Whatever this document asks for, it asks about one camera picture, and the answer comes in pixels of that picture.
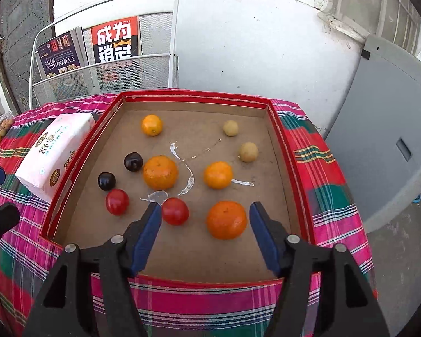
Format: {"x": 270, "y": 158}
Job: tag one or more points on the large orange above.
{"x": 160, "y": 172}

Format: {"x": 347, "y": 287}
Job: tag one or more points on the plaid tablecloth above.
{"x": 336, "y": 217}

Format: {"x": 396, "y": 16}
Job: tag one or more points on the white metal mesh chair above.
{"x": 154, "y": 70}

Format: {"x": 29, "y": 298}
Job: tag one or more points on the purple cookbook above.
{"x": 58, "y": 56}

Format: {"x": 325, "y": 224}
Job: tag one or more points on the dark purple plum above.
{"x": 133, "y": 162}
{"x": 106, "y": 181}

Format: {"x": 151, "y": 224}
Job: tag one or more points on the pile of small brown fruits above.
{"x": 6, "y": 123}

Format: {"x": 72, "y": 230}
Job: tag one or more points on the red cardboard box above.
{"x": 196, "y": 252}

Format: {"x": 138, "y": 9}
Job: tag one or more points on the white tissue pack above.
{"x": 52, "y": 154}

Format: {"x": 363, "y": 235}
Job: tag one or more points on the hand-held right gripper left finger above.
{"x": 147, "y": 238}

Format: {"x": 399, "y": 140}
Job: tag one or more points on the red tomato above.
{"x": 117, "y": 202}
{"x": 177, "y": 211}

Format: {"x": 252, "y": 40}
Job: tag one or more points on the riveted metal door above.
{"x": 21, "y": 24}

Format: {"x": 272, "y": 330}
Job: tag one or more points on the window with white frame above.
{"x": 403, "y": 17}

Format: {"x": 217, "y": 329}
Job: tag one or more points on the round tan fruit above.
{"x": 248, "y": 152}
{"x": 230, "y": 128}

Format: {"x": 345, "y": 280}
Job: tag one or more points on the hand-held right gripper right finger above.
{"x": 265, "y": 238}

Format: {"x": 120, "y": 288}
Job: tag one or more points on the grey metal cabinet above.
{"x": 382, "y": 130}

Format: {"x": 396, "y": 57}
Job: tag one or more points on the red and black book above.
{"x": 115, "y": 42}

